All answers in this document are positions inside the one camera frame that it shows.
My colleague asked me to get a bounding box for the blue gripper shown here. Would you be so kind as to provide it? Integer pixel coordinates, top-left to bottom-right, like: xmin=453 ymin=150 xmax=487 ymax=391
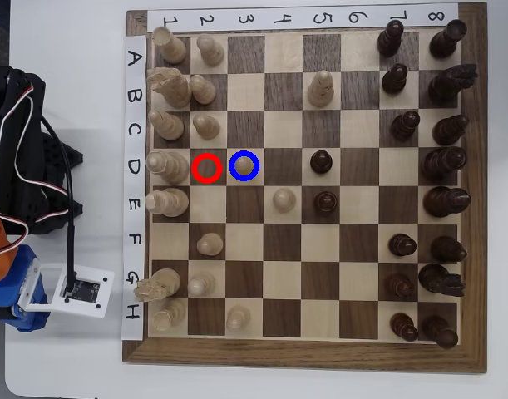
xmin=0 ymin=244 xmax=52 ymax=334

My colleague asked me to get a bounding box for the light wooden chess pawn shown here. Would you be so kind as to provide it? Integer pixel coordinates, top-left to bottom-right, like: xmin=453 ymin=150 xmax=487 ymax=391
xmin=196 ymin=232 xmax=224 ymax=256
xmin=272 ymin=187 xmax=298 ymax=214
xmin=195 ymin=33 xmax=225 ymax=67
xmin=233 ymin=155 xmax=255 ymax=176
xmin=225 ymin=305 xmax=252 ymax=333
xmin=187 ymin=272 xmax=217 ymax=297
xmin=189 ymin=74 xmax=218 ymax=106
xmin=192 ymin=113 xmax=220 ymax=140

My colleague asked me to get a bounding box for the light wooden chess knight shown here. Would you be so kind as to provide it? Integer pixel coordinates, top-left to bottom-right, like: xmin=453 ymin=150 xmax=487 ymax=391
xmin=133 ymin=268 xmax=182 ymax=302
xmin=146 ymin=67 xmax=193 ymax=108

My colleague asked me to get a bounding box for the light wooden chess rook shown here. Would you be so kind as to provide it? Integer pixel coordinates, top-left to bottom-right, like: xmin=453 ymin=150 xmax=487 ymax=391
xmin=152 ymin=298 xmax=187 ymax=333
xmin=151 ymin=27 xmax=188 ymax=66

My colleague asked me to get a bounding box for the light wooden chess king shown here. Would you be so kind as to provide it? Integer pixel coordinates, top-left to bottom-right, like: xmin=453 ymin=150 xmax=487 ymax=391
xmin=145 ymin=187 xmax=190 ymax=218

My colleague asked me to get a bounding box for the light wooden chess queen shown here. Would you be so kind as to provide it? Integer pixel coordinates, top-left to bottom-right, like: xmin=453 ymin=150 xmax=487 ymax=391
xmin=145 ymin=150 xmax=191 ymax=185

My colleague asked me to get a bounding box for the light wooden chess bishop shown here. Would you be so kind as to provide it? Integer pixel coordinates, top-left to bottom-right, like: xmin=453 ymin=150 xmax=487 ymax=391
xmin=147 ymin=109 xmax=185 ymax=141
xmin=307 ymin=70 xmax=335 ymax=109

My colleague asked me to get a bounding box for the wooden chessboard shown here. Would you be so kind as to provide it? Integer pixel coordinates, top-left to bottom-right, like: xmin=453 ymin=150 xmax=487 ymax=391
xmin=121 ymin=2 xmax=489 ymax=375

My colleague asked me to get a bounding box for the white letter label strip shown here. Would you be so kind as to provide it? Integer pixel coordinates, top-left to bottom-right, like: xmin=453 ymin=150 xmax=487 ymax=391
xmin=121 ymin=34 xmax=148 ymax=341

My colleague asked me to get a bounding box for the dark wooden chess pawn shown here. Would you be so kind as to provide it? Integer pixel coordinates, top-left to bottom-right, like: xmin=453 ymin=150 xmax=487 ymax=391
xmin=309 ymin=150 xmax=333 ymax=175
xmin=389 ymin=110 xmax=422 ymax=141
xmin=377 ymin=19 xmax=405 ymax=58
xmin=389 ymin=312 xmax=420 ymax=343
xmin=313 ymin=190 xmax=338 ymax=215
xmin=387 ymin=233 xmax=417 ymax=257
xmin=381 ymin=63 xmax=409 ymax=95
xmin=384 ymin=272 xmax=417 ymax=298

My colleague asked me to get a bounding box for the white number label strip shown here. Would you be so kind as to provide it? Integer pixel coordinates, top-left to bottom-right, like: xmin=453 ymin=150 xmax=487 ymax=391
xmin=146 ymin=2 xmax=460 ymax=32

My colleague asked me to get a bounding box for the dark wooden chess rook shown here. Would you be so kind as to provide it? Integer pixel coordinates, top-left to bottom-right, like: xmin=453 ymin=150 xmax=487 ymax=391
xmin=428 ymin=18 xmax=468 ymax=59
xmin=421 ymin=315 xmax=461 ymax=349

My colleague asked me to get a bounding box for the dark wooden chess knight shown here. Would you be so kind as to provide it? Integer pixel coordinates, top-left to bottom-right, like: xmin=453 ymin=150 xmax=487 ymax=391
xmin=417 ymin=263 xmax=466 ymax=298
xmin=427 ymin=63 xmax=479 ymax=105

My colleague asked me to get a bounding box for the dark wooden chess bishop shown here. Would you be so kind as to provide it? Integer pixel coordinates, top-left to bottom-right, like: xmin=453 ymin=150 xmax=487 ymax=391
xmin=432 ymin=114 xmax=471 ymax=146
xmin=429 ymin=235 xmax=468 ymax=264

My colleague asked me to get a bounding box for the dark wooden chess king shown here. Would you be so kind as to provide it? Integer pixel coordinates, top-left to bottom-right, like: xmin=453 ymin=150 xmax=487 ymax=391
xmin=422 ymin=186 xmax=473 ymax=219

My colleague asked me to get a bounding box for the dark wooden chess queen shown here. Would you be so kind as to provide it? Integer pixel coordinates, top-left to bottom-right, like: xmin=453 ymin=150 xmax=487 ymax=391
xmin=419 ymin=145 xmax=468 ymax=181

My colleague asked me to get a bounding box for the black camera cable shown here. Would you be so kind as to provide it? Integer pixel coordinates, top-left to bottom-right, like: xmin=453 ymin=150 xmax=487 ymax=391
xmin=39 ymin=116 xmax=78 ymax=298

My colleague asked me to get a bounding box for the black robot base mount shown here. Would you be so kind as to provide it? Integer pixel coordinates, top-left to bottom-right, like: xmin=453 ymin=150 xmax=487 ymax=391
xmin=31 ymin=135 xmax=85 ymax=234

